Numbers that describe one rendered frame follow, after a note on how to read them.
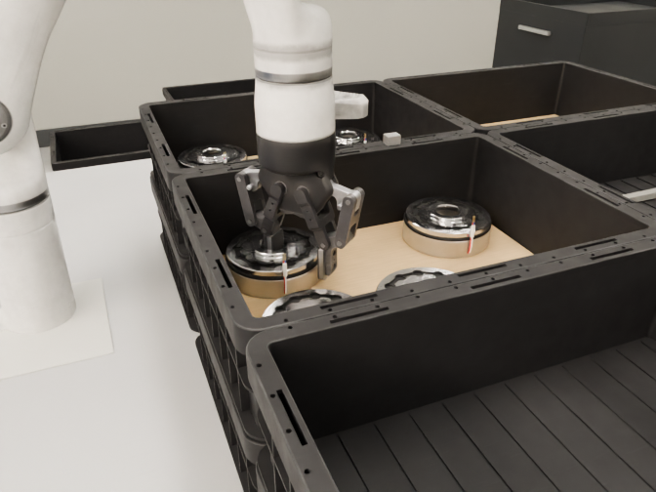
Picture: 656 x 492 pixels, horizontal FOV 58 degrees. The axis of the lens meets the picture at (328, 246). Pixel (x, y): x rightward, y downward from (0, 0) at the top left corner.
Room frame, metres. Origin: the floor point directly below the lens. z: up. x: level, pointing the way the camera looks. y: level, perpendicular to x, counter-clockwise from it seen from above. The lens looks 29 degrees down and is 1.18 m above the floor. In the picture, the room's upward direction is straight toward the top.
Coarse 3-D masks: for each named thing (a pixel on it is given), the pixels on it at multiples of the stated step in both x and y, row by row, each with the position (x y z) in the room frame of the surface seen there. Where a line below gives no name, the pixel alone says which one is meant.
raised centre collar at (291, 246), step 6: (258, 240) 0.56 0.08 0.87; (288, 240) 0.56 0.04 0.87; (294, 240) 0.56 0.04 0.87; (252, 246) 0.55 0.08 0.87; (258, 246) 0.55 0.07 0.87; (288, 246) 0.55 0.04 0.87; (294, 246) 0.55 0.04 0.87; (252, 252) 0.55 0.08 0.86; (258, 252) 0.54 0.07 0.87; (264, 252) 0.54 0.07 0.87; (270, 252) 0.54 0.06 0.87; (276, 252) 0.54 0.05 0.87; (282, 252) 0.54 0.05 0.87; (288, 252) 0.54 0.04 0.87; (270, 258) 0.53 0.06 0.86; (276, 258) 0.53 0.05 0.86
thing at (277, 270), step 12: (288, 228) 0.60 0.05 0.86; (240, 240) 0.58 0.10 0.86; (252, 240) 0.57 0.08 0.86; (300, 240) 0.57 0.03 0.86; (312, 240) 0.57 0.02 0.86; (228, 252) 0.55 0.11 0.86; (240, 252) 0.55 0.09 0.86; (300, 252) 0.55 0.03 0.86; (312, 252) 0.55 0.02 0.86; (240, 264) 0.52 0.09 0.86; (252, 264) 0.53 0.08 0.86; (264, 264) 0.52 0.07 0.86; (276, 264) 0.52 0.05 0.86; (288, 264) 0.53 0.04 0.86; (300, 264) 0.52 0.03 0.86; (312, 264) 0.53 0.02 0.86
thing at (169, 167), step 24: (216, 96) 0.91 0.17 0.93; (240, 96) 0.92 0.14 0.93; (408, 96) 0.91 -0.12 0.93; (144, 120) 0.79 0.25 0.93; (456, 120) 0.79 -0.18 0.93; (360, 144) 0.69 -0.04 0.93; (384, 144) 0.69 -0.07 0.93; (168, 168) 0.61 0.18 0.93; (192, 168) 0.61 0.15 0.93; (216, 168) 0.62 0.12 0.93
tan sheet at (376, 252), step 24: (360, 240) 0.63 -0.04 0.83; (384, 240) 0.63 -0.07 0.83; (504, 240) 0.63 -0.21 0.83; (360, 264) 0.58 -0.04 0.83; (384, 264) 0.58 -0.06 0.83; (408, 264) 0.58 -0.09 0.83; (432, 264) 0.58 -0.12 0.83; (456, 264) 0.58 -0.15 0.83; (480, 264) 0.58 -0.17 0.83; (312, 288) 0.53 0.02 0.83; (336, 288) 0.53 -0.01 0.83; (360, 288) 0.53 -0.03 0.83
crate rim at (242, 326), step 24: (408, 144) 0.69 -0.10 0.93; (432, 144) 0.70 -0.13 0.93; (504, 144) 0.69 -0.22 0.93; (240, 168) 0.62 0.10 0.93; (552, 168) 0.61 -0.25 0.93; (576, 192) 0.56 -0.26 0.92; (600, 192) 0.55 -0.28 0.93; (192, 216) 0.50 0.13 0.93; (624, 216) 0.50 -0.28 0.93; (192, 240) 0.47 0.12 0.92; (600, 240) 0.45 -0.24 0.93; (624, 240) 0.45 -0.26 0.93; (216, 264) 0.41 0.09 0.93; (504, 264) 0.41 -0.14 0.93; (528, 264) 0.41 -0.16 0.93; (216, 288) 0.38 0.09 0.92; (408, 288) 0.37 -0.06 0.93; (432, 288) 0.37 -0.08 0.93; (240, 312) 0.34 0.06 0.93; (288, 312) 0.34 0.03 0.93; (312, 312) 0.34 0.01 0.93; (336, 312) 0.34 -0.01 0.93; (240, 336) 0.33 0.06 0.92
